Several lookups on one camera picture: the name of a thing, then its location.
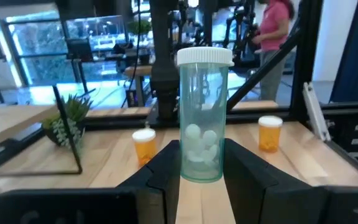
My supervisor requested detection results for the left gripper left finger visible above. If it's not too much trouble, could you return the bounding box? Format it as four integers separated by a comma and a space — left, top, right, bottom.
0, 139, 182, 224

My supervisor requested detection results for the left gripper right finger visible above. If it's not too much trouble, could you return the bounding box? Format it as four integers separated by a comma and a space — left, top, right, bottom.
223, 138, 358, 224

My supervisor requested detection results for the orange pill bottle white cap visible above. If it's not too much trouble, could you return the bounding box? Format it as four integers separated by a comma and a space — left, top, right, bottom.
131, 128, 157, 167
257, 115, 284, 154

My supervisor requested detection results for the teal pill bottle white cap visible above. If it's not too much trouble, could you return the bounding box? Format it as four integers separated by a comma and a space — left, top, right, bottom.
177, 46, 235, 184

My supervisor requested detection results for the white aluminium bar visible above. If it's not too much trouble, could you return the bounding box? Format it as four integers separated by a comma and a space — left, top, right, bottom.
302, 82, 332, 143

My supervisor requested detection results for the potted green succulent plant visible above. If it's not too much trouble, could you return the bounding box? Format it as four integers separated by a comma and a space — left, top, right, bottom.
40, 93, 94, 149

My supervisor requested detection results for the person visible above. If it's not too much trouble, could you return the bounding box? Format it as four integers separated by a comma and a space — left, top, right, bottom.
251, 0, 295, 102

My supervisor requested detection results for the round wooden stool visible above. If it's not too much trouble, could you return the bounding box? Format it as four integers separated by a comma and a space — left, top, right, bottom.
124, 65, 154, 108

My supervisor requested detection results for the wooden shelf black metal frame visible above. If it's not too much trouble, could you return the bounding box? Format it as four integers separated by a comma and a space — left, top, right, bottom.
0, 84, 84, 178

